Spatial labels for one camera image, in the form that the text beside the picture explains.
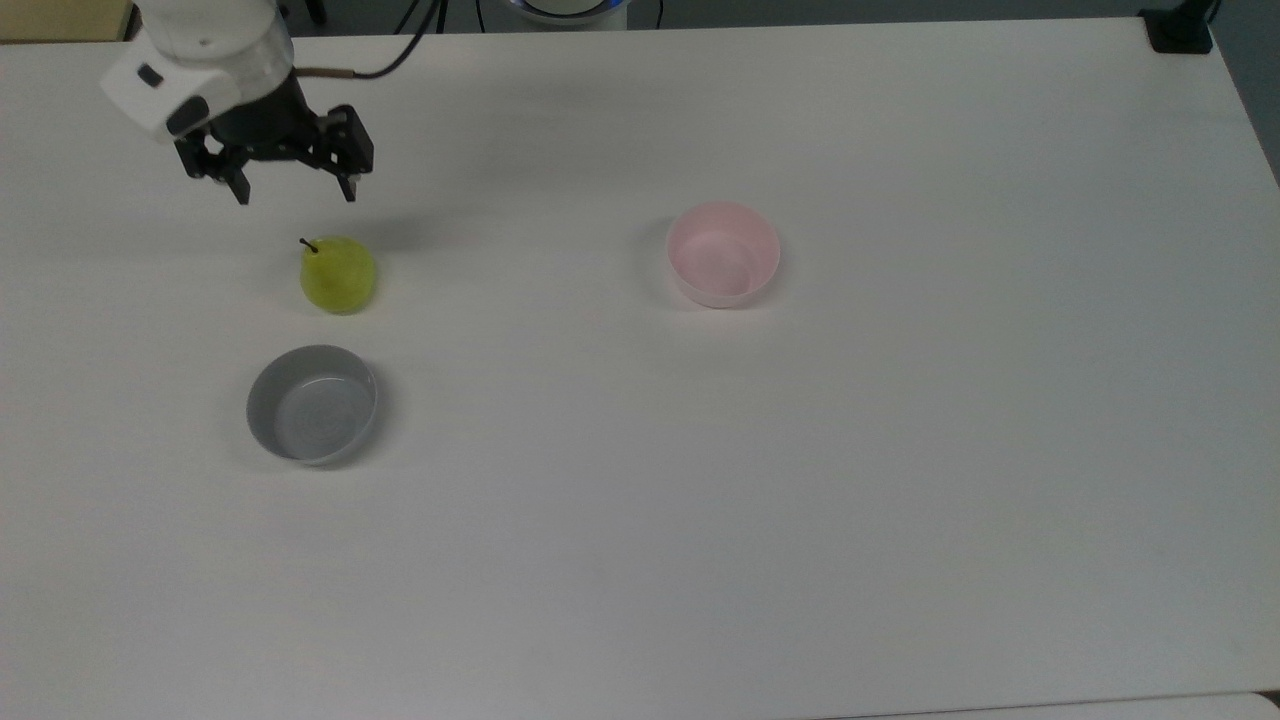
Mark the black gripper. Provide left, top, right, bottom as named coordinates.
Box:
left=175, top=80, right=376, bottom=206

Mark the green pear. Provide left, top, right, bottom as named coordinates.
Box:
left=298, top=235, right=379, bottom=316

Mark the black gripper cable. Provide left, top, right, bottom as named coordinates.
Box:
left=295, top=0, right=451, bottom=81

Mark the beige wooden board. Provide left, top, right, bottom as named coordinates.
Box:
left=0, top=0, right=137, bottom=43

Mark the pink bowl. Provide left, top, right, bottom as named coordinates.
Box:
left=665, top=200, right=782, bottom=309

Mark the grey bowl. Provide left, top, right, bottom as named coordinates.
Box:
left=246, top=344, right=380, bottom=467

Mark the black table clamp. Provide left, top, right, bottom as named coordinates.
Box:
left=1140, top=0, right=1223, bottom=54

